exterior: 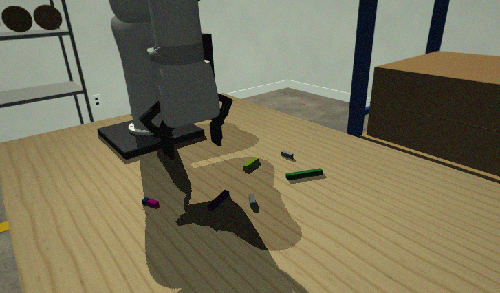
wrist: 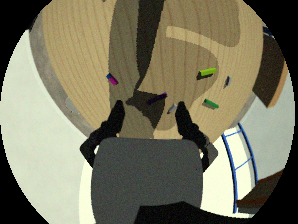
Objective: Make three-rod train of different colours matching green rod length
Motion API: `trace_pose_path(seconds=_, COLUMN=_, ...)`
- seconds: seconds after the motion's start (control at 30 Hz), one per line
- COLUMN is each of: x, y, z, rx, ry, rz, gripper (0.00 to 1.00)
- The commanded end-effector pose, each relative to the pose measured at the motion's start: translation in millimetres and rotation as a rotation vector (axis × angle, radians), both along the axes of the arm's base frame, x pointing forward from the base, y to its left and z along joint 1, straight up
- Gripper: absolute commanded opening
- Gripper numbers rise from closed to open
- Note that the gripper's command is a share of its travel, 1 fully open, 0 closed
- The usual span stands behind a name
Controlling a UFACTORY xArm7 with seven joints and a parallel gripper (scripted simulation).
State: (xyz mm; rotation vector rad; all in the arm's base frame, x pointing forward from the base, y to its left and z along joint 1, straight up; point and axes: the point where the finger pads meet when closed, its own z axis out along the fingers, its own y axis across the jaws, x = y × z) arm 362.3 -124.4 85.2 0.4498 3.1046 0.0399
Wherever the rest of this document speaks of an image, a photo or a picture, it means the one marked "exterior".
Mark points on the small magenta block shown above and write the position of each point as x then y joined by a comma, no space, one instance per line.
152,203

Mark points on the purple rod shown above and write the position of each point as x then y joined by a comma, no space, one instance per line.
218,200

